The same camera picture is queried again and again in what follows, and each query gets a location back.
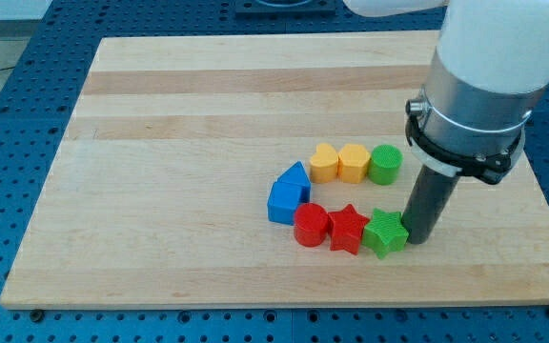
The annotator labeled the blue cube block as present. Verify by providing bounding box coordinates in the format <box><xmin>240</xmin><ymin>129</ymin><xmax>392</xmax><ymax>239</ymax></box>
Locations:
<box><xmin>267</xmin><ymin>181</ymin><xmax>302</xmax><ymax>225</ymax></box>

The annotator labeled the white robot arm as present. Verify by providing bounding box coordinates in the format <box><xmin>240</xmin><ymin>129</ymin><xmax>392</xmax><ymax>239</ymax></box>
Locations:
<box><xmin>401</xmin><ymin>0</ymin><xmax>549</xmax><ymax>244</ymax></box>

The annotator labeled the green star block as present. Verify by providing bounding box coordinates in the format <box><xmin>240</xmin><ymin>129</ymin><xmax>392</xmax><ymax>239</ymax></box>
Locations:
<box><xmin>361</xmin><ymin>208</ymin><xmax>409</xmax><ymax>259</ymax></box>

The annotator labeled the yellow heart block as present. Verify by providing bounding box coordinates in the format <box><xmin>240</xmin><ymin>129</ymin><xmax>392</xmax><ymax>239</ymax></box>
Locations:
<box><xmin>309</xmin><ymin>143</ymin><xmax>338</xmax><ymax>183</ymax></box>

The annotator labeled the red star block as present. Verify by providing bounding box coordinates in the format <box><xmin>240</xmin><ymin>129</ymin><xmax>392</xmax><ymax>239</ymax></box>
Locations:
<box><xmin>328</xmin><ymin>204</ymin><xmax>370</xmax><ymax>255</ymax></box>

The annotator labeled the wooden board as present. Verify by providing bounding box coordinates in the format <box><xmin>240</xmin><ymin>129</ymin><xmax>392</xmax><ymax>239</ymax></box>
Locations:
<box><xmin>0</xmin><ymin>30</ymin><xmax>549</xmax><ymax>311</ymax></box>

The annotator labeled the green cylinder block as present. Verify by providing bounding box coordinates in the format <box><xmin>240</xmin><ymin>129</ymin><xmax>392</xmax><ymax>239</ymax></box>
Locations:
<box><xmin>368</xmin><ymin>145</ymin><xmax>403</xmax><ymax>185</ymax></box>

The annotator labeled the yellow hexagon block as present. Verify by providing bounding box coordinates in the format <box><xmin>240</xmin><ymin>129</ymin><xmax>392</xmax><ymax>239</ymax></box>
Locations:
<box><xmin>338</xmin><ymin>144</ymin><xmax>371</xmax><ymax>184</ymax></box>

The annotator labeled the silver flange with black clamp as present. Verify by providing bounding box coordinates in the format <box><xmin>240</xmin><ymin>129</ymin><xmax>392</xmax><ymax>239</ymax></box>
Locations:
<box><xmin>405</xmin><ymin>53</ymin><xmax>544</xmax><ymax>185</ymax></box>

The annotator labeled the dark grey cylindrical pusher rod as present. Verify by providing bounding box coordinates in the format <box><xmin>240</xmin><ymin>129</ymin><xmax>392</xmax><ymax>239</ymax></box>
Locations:
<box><xmin>401</xmin><ymin>166</ymin><xmax>459</xmax><ymax>245</ymax></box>

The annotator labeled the red cylinder block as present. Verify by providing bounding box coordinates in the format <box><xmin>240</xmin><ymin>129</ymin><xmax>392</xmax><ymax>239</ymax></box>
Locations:
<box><xmin>294</xmin><ymin>203</ymin><xmax>330</xmax><ymax>247</ymax></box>

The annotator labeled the blue triangle block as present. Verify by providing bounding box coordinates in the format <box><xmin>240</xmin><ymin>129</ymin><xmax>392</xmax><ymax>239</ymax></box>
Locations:
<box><xmin>277</xmin><ymin>161</ymin><xmax>312</xmax><ymax>203</ymax></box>

